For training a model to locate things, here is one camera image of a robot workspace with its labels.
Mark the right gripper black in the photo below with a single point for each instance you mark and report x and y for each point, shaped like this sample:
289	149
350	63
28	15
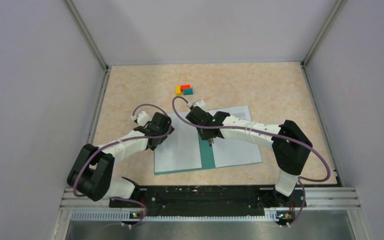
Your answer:
202	136

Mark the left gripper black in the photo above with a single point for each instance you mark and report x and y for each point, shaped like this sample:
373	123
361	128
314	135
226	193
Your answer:
154	146

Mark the silver folder clip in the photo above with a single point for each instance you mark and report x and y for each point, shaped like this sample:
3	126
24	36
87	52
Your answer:
211	142

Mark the green file folder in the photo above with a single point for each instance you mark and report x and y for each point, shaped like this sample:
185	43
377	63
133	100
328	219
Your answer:
204	154

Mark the printed white paper sheet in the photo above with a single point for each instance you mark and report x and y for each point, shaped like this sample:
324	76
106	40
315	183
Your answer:
232	152

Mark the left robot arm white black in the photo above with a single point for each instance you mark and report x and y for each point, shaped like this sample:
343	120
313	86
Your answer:
92	172

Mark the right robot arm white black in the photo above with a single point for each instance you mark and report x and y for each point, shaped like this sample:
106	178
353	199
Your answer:
290	146

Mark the teal block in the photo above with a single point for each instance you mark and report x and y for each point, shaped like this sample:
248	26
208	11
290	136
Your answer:
188	91

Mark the yellow block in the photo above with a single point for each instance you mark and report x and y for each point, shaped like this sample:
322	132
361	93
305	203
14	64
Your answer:
178	90

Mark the red block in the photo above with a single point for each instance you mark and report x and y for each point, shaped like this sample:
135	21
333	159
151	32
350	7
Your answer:
183	87

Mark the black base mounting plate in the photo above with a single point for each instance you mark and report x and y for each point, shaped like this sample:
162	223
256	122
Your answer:
210	200

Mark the left aluminium corner post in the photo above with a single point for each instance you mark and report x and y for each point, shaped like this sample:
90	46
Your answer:
84	31

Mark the aluminium corner post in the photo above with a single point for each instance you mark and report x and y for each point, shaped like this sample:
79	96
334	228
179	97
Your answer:
329	21
84	31

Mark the aluminium frame rail front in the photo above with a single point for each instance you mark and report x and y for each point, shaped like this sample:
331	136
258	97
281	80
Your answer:
315	198

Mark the right aluminium corner post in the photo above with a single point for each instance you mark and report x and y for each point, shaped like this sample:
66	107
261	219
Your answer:
329	21

